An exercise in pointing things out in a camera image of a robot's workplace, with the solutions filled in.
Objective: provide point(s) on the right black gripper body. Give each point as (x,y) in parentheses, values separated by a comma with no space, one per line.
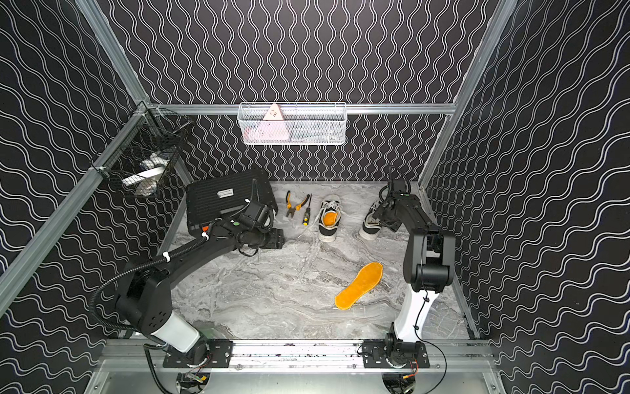
(387,219)

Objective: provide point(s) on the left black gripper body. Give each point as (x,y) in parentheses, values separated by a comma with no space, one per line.
(271,239)

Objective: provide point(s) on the black white sneaker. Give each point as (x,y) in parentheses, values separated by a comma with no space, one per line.
(330,202)
(371,226)

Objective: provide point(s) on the yellow insole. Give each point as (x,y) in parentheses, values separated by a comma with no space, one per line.
(331,218)
(367,279)

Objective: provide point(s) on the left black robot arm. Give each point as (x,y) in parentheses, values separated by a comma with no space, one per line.
(144,294)

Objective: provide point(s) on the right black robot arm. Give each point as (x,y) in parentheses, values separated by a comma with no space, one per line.
(428,266)

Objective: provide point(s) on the black yellow screwdriver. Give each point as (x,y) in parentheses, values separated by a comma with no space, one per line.
(307,212)

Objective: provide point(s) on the black plastic tool case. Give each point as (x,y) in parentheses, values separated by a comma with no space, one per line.
(224,196)

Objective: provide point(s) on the pink triangular card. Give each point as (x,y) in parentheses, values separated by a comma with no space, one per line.
(272,128)

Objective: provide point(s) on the white items in black basket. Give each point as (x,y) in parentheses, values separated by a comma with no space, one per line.
(145,182)

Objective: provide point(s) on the white wire wall basket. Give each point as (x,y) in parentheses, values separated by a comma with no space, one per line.
(308,123)

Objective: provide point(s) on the aluminium front rail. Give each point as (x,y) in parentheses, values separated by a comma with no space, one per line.
(341,357)

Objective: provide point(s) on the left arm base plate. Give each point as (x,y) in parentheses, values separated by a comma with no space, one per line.
(211,353)

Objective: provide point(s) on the black wire wall basket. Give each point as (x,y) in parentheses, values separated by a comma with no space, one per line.
(160,131)

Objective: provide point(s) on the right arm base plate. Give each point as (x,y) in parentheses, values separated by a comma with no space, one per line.
(379,354)

